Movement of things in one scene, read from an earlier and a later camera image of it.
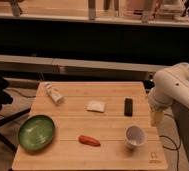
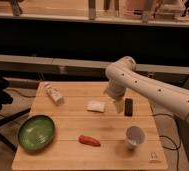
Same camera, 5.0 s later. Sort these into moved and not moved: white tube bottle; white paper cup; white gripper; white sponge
Moved: white gripper
Not moved: white sponge; white tube bottle; white paper cup
